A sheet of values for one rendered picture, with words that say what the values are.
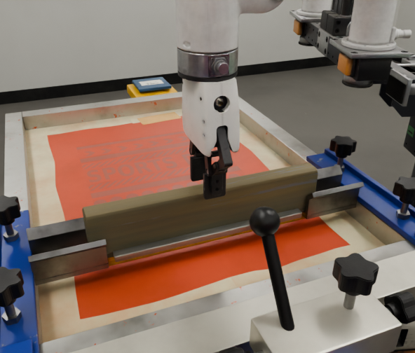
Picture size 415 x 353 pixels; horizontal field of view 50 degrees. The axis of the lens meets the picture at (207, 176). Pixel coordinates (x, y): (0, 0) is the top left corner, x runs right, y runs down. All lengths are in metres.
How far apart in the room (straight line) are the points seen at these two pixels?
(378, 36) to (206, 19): 0.68
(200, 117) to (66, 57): 3.81
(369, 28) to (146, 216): 0.73
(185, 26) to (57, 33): 3.77
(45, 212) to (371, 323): 0.57
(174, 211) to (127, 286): 0.12
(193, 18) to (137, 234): 0.30
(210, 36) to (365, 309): 0.33
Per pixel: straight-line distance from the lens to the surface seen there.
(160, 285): 0.63
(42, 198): 0.86
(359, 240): 0.75
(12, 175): 0.89
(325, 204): 0.74
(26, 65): 4.33
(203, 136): 0.56
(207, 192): 0.61
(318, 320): 0.43
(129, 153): 0.99
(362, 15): 1.13
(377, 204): 0.76
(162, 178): 0.87
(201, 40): 0.53
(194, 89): 0.55
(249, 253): 0.69
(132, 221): 0.61
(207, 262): 0.66
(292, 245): 0.71
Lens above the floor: 1.39
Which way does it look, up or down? 29 degrees down
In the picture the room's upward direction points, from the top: straight up
